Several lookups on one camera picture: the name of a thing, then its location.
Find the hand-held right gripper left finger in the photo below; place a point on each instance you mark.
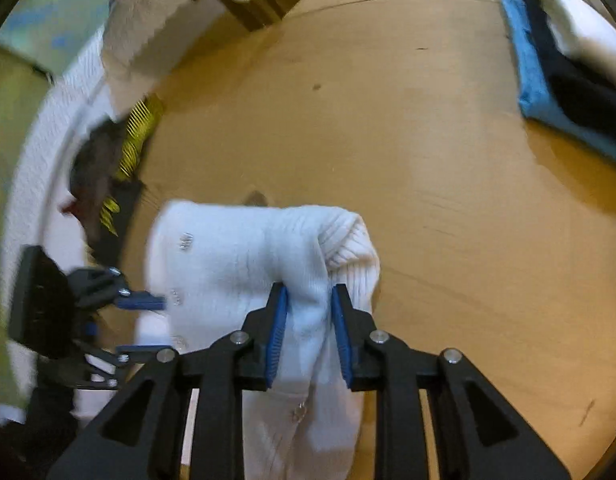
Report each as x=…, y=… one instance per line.
x=277, y=340

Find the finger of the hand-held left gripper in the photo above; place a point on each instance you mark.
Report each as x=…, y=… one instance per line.
x=132, y=351
x=137, y=302

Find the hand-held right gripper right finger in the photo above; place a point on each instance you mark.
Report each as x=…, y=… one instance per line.
x=342, y=340

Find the white knit cardigan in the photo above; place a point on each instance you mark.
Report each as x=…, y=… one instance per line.
x=227, y=260

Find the olive green cloth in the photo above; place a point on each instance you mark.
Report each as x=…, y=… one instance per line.
x=7, y=210

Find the red garment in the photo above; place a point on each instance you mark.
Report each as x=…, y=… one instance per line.
x=69, y=206

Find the brown garment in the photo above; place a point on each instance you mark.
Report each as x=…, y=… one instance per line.
x=95, y=170

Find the black garment with yellow print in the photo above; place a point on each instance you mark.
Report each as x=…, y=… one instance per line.
x=130, y=160

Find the white fluffy blanket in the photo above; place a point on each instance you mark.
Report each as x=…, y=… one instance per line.
x=157, y=15

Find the green blue patterned cloth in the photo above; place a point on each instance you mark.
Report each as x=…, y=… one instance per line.
x=57, y=10

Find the blue folded garment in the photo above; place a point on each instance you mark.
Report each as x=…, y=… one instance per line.
x=530, y=70

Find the dark navy folded garment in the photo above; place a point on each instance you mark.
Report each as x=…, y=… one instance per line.
x=573, y=90

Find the white folded garment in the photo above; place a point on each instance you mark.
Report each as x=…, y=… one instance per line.
x=583, y=20

